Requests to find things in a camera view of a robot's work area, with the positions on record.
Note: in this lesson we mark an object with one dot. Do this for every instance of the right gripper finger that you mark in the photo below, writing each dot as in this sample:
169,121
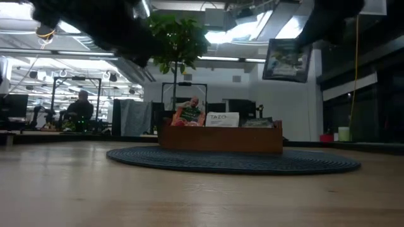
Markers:
307,36

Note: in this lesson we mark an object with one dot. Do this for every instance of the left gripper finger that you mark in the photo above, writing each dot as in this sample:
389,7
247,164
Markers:
145,60

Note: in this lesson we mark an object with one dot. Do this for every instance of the black tea packet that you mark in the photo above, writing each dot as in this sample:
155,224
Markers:
257,123
285,63

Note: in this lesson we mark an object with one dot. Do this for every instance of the white and orange tea packet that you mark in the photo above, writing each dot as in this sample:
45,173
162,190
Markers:
222,119

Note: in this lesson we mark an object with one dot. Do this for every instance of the wooden three-compartment tray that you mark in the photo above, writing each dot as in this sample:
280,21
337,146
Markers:
221,138

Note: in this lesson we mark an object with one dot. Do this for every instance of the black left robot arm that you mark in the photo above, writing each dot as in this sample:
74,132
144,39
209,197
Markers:
50,9

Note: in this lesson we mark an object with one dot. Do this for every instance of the background black robot arm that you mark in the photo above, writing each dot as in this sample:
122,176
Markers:
41,115

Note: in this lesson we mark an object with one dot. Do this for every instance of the grey ceiling air unit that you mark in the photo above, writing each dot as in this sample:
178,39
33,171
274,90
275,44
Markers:
374,7

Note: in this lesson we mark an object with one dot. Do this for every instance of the green potted plant black pot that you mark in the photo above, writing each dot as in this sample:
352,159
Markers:
183,41

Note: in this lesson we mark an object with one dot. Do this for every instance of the grey partition cloth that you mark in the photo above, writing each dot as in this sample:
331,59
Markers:
134,118

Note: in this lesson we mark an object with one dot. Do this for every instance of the person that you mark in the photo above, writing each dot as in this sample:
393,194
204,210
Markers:
194,101
80,110

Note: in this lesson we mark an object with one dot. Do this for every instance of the ceiling light strip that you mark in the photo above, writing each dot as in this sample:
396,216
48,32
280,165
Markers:
227,58
47,53

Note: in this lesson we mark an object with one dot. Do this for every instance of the grey ceiling box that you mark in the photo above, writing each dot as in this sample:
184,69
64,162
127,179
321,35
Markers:
214,18

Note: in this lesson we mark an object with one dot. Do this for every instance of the black clamp stand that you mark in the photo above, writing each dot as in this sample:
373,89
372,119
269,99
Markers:
259,111

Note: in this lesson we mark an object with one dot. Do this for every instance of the black cabinet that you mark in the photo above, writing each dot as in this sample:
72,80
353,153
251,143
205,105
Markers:
241,107

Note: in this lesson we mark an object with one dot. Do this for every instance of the red box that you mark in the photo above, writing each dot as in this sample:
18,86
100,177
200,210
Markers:
326,138

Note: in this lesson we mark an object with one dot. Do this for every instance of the pale green cup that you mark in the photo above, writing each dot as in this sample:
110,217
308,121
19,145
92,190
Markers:
344,134

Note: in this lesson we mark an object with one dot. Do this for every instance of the round dark woven placemat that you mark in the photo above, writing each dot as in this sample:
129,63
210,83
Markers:
221,162

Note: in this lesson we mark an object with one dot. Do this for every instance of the black monitor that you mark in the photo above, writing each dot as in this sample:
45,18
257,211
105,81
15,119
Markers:
14,105

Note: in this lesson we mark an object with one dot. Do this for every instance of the background black rig frame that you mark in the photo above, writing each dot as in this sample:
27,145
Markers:
184,84
77,78

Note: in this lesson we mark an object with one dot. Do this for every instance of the grey wall vent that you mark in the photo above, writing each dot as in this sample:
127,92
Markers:
188,77
236,79

